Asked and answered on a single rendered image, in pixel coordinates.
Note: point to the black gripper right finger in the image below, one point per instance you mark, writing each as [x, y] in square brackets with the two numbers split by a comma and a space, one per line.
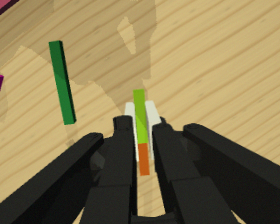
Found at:
[241, 179]

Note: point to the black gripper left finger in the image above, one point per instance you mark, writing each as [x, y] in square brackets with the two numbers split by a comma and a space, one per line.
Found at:
[58, 193]

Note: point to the orange rod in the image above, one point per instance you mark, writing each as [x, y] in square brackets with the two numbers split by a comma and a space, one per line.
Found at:
[143, 159]

